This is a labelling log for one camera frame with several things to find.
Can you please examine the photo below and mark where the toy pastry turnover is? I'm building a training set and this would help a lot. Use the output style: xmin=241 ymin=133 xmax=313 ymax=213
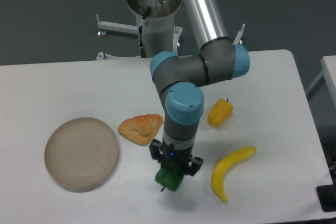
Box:
xmin=118 ymin=114 xmax=163 ymax=146

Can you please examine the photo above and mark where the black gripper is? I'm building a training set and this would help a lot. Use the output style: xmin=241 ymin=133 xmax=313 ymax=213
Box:
xmin=149 ymin=139 xmax=203 ymax=177

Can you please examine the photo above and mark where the yellow toy banana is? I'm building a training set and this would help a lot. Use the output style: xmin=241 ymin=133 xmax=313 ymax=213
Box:
xmin=211 ymin=146 xmax=257 ymax=204

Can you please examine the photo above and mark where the white side table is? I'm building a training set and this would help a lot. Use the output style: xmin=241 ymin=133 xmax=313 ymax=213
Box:
xmin=305 ymin=55 xmax=336 ymax=105

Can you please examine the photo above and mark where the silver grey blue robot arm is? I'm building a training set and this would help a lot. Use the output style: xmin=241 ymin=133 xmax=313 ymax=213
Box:
xmin=127 ymin=0 xmax=249 ymax=179

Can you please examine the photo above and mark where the black device at table edge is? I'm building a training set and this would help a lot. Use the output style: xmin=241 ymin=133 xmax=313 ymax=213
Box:
xmin=316 ymin=185 xmax=335 ymax=212

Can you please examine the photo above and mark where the beige round plate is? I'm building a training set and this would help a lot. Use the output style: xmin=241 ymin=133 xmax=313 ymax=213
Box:
xmin=44 ymin=117 xmax=119 ymax=193

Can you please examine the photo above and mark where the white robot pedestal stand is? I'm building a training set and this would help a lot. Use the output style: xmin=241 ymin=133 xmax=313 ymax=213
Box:
xmin=97 ymin=0 xmax=230 ymax=58

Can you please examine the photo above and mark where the green toy bell pepper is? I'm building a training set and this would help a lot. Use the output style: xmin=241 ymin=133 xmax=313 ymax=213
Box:
xmin=155 ymin=163 xmax=183 ymax=191

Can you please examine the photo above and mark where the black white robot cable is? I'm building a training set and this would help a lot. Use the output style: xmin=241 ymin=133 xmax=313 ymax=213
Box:
xmin=138 ymin=7 xmax=152 ymax=58

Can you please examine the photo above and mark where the yellow toy bell pepper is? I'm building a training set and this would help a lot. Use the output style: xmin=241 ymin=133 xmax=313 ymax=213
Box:
xmin=207 ymin=98 xmax=234 ymax=127

